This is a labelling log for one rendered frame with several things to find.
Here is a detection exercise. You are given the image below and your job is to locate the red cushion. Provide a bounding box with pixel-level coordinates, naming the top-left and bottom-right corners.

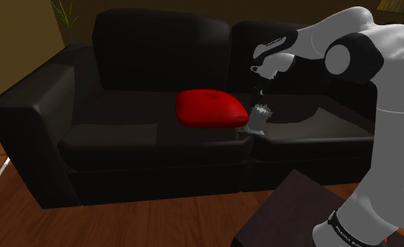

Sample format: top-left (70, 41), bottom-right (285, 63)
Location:
top-left (175, 89), bottom-right (250, 130)

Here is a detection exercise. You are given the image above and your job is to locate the black leather sofa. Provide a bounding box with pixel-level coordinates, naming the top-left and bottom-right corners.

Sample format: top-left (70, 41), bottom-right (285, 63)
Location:
top-left (0, 8), bottom-right (378, 210)

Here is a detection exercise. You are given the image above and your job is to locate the green potted plant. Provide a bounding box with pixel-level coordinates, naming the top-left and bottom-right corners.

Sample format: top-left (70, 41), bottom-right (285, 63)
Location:
top-left (49, 0), bottom-right (81, 46)

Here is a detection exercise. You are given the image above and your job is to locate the yellow-green wall picture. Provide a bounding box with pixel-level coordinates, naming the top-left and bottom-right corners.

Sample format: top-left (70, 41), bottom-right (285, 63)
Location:
top-left (375, 0), bottom-right (404, 15)

